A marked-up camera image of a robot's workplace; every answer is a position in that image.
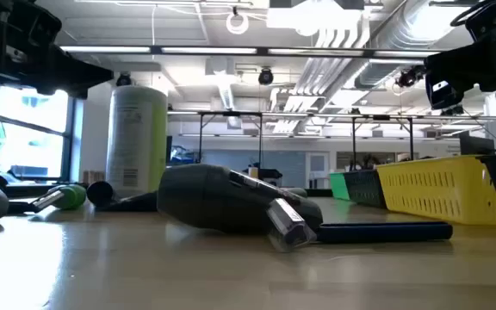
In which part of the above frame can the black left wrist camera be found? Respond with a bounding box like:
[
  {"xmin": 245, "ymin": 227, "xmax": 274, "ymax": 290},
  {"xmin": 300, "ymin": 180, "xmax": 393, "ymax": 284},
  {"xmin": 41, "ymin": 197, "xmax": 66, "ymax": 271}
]
[{"xmin": 26, "ymin": 2, "xmax": 63, "ymax": 49}]

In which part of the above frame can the white cable coil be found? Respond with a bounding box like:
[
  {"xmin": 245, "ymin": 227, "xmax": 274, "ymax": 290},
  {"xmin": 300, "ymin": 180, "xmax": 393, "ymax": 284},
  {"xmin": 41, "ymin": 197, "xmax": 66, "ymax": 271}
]
[{"xmin": 225, "ymin": 6, "xmax": 250, "ymax": 35}]

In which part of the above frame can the green travel bottle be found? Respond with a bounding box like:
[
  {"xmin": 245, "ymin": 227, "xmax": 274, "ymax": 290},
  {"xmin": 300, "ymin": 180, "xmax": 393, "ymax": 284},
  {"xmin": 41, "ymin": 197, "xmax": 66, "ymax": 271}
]
[{"xmin": 58, "ymin": 183, "xmax": 88, "ymax": 211}]

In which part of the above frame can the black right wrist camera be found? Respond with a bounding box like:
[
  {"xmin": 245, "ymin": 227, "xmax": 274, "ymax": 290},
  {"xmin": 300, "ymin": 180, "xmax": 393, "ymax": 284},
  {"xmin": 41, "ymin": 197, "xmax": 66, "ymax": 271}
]
[{"xmin": 464, "ymin": 3, "xmax": 496, "ymax": 43}]

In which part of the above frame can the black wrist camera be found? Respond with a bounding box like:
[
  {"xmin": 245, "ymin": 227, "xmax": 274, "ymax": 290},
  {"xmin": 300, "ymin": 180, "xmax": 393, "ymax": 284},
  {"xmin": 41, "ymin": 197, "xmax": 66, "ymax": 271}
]
[
  {"xmin": 26, "ymin": 2, "xmax": 63, "ymax": 49},
  {"xmin": 464, "ymin": 3, "xmax": 496, "ymax": 43}
]

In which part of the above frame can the yellow perforated basket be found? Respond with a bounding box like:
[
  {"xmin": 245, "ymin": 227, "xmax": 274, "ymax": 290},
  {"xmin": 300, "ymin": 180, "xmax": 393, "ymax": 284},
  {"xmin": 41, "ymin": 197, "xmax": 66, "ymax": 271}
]
[{"xmin": 375, "ymin": 155, "xmax": 496, "ymax": 227}]

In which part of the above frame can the black aluminium table frame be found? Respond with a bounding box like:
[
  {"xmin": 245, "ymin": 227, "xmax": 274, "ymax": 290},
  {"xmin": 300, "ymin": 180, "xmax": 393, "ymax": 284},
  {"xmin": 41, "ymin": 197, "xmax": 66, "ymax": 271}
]
[{"xmin": 0, "ymin": 159, "xmax": 333, "ymax": 199}]

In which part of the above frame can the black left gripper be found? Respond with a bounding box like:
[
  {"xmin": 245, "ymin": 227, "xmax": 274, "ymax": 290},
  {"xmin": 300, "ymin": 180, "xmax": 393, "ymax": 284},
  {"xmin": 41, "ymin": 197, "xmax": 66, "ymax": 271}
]
[{"xmin": 0, "ymin": 0, "xmax": 115, "ymax": 100}]

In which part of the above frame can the black beam with light strips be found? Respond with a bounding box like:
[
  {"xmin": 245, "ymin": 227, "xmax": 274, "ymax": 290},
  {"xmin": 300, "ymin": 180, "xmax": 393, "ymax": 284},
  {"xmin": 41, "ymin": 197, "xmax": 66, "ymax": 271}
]
[{"xmin": 60, "ymin": 44, "xmax": 447, "ymax": 60}]

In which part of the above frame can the dark blue toiletry tube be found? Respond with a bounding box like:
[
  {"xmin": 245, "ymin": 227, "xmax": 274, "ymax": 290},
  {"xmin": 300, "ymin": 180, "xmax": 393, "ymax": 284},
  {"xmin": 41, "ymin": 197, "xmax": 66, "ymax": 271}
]
[{"xmin": 85, "ymin": 180, "xmax": 159, "ymax": 213}]

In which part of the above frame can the dark monitor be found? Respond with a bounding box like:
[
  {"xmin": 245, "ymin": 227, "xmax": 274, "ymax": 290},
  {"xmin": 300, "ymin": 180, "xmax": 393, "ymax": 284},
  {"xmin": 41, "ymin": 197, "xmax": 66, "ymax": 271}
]
[{"xmin": 459, "ymin": 130, "xmax": 495, "ymax": 156}]

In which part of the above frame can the green perforated basket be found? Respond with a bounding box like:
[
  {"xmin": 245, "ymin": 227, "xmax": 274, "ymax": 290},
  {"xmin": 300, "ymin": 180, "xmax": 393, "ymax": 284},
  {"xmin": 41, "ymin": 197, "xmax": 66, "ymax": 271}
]
[{"xmin": 328, "ymin": 171, "xmax": 351, "ymax": 202}]

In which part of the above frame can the black frame stand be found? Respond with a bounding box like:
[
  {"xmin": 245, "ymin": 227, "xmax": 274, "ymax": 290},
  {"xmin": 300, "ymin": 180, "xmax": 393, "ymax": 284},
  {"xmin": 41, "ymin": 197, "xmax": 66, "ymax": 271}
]
[
  {"xmin": 198, "ymin": 110, "xmax": 264, "ymax": 167},
  {"xmin": 350, "ymin": 114, "xmax": 415, "ymax": 163}
]

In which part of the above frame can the large window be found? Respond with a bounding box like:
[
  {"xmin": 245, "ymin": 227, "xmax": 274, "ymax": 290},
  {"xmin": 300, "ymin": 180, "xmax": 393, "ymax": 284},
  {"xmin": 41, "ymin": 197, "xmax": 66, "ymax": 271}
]
[{"xmin": 0, "ymin": 81, "xmax": 79, "ymax": 182}]

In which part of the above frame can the white door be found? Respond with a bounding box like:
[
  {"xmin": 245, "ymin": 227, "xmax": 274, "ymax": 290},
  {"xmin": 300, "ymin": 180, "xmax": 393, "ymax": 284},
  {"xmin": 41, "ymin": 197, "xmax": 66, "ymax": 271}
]
[{"xmin": 306, "ymin": 151, "xmax": 330, "ymax": 189}]

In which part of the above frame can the white green wipes canister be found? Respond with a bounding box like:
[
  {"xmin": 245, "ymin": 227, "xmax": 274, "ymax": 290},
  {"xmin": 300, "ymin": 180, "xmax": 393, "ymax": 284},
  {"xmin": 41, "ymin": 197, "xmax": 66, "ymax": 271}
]
[{"xmin": 104, "ymin": 84, "xmax": 169, "ymax": 200}]

